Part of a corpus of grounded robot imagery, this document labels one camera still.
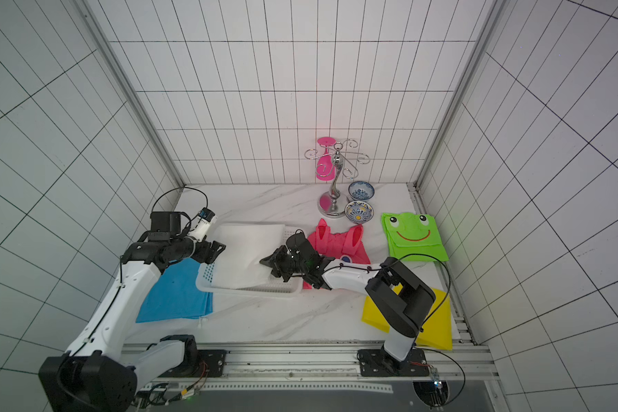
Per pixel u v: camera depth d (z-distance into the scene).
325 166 1.12
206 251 0.69
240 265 0.85
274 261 0.73
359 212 1.07
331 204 1.12
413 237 1.01
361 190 1.16
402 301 0.46
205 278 0.83
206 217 0.68
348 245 0.98
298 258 0.67
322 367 0.73
